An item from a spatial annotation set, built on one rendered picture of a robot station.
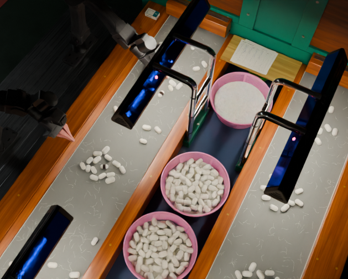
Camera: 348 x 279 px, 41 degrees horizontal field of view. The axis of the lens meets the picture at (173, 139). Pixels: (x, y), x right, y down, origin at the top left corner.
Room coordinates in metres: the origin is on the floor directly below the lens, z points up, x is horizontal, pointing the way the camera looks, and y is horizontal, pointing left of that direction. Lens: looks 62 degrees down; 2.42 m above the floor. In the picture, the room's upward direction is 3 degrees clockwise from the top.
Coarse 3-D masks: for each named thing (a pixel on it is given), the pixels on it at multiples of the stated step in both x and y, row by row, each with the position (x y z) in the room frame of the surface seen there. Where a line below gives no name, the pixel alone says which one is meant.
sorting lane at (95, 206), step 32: (160, 32) 1.44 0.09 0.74; (192, 64) 1.27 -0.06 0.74; (96, 128) 0.92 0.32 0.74; (160, 128) 0.93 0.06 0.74; (128, 160) 0.78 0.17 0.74; (64, 192) 0.63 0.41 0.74; (96, 192) 0.64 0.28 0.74; (128, 192) 0.65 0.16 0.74; (32, 224) 0.50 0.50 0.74; (96, 224) 0.52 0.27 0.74; (64, 256) 0.39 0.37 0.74
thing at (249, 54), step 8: (248, 40) 1.39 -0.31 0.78; (240, 48) 1.34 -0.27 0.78; (248, 48) 1.35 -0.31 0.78; (256, 48) 1.35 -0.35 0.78; (264, 48) 1.35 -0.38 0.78; (232, 56) 1.29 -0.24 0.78; (240, 56) 1.30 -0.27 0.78; (248, 56) 1.30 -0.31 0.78; (256, 56) 1.30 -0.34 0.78; (264, 56) 1.30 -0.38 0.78; (272, 56) 1.31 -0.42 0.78; (240, 64) 1.25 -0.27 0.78; (248, 64) 1.26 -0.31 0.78; (256, 64) 1.26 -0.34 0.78; (264, 64) 1.26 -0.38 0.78; (264, 72) 1.22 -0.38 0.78
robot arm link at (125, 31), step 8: (64, 0) 1.32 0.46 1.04; (72, 0) 1.30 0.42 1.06; (80, 0) 1.29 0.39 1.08; (88, 0) 1.29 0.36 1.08; (96, 0) 1.30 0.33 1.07; (96, 8) 1.28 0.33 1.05; (104, 8) 1.29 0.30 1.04; (104, 16) 1.27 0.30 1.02; (112, 16) 1.28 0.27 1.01; (112, 24) 1.25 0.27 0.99; (120, 24) 1.27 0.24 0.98; (128, 24) 1.29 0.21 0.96; (112, 32) 1.24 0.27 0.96; (120, 32) 1.24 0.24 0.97; (128, 32) 1.26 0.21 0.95; (128, 40) 1.23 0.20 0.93
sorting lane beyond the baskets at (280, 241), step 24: (336, 96) 1.14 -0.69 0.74; (288, 120) 1.01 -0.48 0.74; (336, 120) 1.02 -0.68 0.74; (336, 144) 0.90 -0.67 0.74; (264, 168) 0.78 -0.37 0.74; (312, 168) 0.79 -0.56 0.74; (336, 168) 0.80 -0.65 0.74; (312, 192) 0.69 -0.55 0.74; (240, 216) 0.58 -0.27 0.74; (264, 216) 0.58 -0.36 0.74; (288, 216) 0.59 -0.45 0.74; (312, 216) 0.59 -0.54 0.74; (240, 240) 0.48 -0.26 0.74; (264, 240) 0.49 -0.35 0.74; (288, 240) 0.49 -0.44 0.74; (312, 240) 0.50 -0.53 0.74; (216, 264) 0.39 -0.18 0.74; (240, 264) 0.40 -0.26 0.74; (264, 264) 0.40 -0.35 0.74; (288, 264) 0.41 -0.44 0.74
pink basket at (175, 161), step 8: (192, 152) 0.82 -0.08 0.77; (200, 152) 0.82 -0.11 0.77; (176, 160) 0.79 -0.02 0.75; (184, 160) 0.80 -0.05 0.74; (208, 160) 0.80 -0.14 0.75; (216, 160) 0.79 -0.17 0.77; (168, 168) 0.75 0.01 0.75; (216, 168) 0.77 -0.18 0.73; (224, 168) 0.76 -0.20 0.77; (224, 176) 0.73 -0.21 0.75; (160, 184) 0.68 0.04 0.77; (224, 184) 0.70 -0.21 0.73; (224, 192) 0.67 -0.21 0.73; (168, 200) 0.62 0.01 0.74; (224, 200) 0.62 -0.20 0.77; (216, 208) 0.59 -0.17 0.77
